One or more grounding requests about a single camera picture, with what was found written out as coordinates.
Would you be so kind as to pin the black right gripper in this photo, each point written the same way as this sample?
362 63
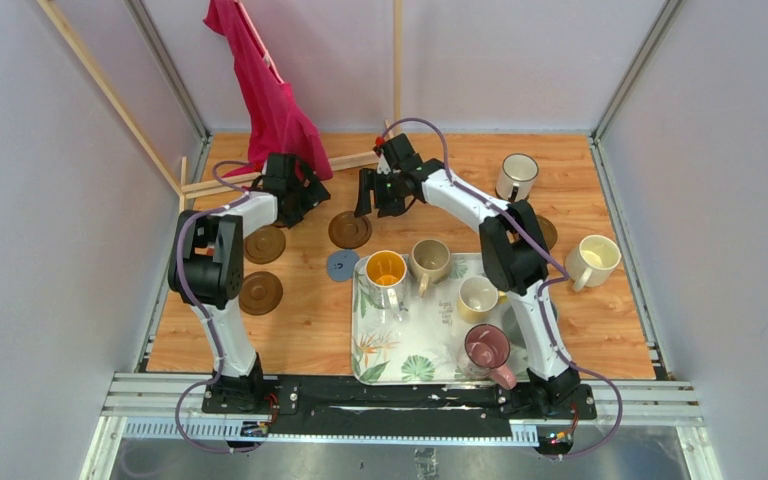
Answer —
368 179

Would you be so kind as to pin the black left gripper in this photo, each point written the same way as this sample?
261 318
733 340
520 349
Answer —
312 195

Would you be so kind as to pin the dark wooden coaster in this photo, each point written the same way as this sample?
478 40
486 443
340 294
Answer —
548 230
348 231

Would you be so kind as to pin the ringed brown coaster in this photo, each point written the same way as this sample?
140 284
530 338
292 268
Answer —
264 245

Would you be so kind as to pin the blue coaster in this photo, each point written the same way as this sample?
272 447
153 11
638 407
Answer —
340 265

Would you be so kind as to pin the plain dark brown coaster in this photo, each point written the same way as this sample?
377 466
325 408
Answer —
261 293

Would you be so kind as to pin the white enamel mug black rim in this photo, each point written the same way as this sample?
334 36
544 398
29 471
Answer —
516 178

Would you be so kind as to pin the floral white serving tray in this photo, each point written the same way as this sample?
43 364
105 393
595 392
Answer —
424 347

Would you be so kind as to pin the cream white mug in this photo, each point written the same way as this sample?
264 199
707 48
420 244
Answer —
591 262

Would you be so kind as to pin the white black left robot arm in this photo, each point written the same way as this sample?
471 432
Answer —
206 270

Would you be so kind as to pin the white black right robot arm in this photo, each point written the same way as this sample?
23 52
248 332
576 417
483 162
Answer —
513 250

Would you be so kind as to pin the magenta cloth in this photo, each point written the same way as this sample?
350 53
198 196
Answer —
278 124

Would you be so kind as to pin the beige ceramic mug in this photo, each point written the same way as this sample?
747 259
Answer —
430 262

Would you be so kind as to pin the glass mug yellow inside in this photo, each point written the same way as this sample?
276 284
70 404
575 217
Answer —
386 274

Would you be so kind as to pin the pale yellow mug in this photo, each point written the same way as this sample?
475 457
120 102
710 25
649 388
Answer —
477 297

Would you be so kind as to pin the pink ceramic mug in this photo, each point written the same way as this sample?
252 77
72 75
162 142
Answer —
484 354

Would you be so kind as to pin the grey ceramic mug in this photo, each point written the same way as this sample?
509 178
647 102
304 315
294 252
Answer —
511 328

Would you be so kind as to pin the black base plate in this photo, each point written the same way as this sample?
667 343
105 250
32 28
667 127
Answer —
343 406

